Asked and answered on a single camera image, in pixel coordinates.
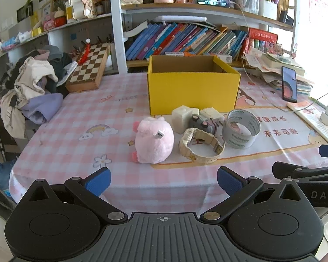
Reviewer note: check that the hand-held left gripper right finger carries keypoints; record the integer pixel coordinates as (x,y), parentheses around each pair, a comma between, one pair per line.
(229,180)

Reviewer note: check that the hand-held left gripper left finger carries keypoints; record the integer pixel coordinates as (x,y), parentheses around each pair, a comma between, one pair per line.
(98,181)

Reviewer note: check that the clear tape roll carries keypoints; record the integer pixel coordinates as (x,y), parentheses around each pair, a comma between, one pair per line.
(235,142)

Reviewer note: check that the cream wristwatch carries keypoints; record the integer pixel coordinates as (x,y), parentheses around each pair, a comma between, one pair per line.
(184,142)

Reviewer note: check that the small grey pink toy camera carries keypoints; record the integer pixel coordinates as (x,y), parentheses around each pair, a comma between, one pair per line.
(203,124)

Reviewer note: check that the pink plush pig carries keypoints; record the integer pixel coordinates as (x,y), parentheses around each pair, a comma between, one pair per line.
(153,144)

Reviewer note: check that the yellow cardboard box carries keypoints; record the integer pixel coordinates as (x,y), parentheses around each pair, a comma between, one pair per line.
(191,92)

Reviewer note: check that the orange booklet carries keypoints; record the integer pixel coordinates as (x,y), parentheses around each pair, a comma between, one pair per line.
(303,106)

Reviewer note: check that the white cube box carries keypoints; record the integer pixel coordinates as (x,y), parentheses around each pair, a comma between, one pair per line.
(210,112)
(181,118)

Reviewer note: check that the black smartphone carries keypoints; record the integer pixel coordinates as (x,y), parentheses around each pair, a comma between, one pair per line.
(289,84)

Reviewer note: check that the blue water jug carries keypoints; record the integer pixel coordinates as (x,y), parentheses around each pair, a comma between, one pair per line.
(2,174)

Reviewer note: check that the stack of papers and books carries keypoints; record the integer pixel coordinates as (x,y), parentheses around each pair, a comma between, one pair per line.
(267,65)

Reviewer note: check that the wooden chess board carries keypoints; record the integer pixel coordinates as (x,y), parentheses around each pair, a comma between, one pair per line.
(87,68)

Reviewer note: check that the pile of clothes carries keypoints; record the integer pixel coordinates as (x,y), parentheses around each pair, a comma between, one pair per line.
(35,73)

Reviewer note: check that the red toy stick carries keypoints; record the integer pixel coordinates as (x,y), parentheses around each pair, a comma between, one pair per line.
(85,53)

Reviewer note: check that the red gift box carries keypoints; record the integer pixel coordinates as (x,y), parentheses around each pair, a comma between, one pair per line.
(262,35)

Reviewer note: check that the row of leaning books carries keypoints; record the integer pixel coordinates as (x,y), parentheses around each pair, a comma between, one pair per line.
(180,38)

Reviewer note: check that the white pen holder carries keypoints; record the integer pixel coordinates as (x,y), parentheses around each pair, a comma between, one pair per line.
(267,11)

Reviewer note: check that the white metal bookshelf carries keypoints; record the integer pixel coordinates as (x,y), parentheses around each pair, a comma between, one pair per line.
(117,27)

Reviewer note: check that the white side shelf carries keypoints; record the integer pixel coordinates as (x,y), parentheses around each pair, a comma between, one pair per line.
(57,31)

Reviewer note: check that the red apple-shaped jar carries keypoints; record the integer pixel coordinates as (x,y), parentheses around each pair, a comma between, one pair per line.
(59,19)

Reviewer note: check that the white bunny backpack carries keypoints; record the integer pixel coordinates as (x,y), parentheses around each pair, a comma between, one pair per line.
(83,2)

